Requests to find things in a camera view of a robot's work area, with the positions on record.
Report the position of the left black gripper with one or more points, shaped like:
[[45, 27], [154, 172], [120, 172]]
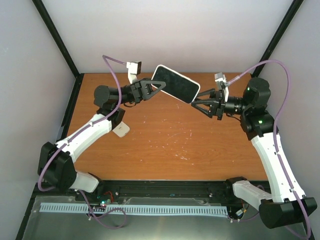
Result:
[[139, 90]]

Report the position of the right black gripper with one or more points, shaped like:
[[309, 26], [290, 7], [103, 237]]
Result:
[[216, 103]]

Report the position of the black smartphone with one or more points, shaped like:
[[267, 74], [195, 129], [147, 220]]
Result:
[[175, 83]]

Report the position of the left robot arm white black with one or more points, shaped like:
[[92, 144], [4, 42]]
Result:
[[57, 160]]

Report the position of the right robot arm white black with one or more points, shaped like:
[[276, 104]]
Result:
[[282, 205]]

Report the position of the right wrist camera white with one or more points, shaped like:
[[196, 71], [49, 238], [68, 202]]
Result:
[[221, 82]]

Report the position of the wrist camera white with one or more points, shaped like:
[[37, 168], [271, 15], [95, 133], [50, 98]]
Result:
[[133, 70], [221, 82]]

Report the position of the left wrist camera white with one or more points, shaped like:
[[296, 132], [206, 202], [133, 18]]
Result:
[[133, 70]]

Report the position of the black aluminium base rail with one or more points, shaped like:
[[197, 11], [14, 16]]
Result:
[[119, 191]]

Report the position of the black right frame post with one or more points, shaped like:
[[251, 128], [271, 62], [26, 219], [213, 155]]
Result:
[[281, 29]]

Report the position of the black frame post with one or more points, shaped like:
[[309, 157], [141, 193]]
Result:
[[45, 16], [281, 29]]

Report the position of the black left frame post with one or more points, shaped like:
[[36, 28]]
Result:
[[45, 16]]

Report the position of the light blue slotted cable duct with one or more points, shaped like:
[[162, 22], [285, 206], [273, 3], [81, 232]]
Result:
[[136, 210]]

